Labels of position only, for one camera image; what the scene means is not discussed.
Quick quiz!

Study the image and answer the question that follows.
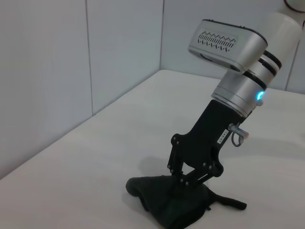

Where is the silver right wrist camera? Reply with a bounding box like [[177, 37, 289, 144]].
[[187, 19, 268, 73]]

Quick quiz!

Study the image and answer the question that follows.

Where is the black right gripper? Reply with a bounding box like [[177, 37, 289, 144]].
[[166, 99, 248, 187]]

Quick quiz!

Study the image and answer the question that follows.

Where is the dark blue rag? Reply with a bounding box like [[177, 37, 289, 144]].
[[125, 175, 247, 229]]

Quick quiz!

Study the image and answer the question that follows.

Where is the right arm connector cable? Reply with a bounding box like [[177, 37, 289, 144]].
[[228, 123, 250, 147]]

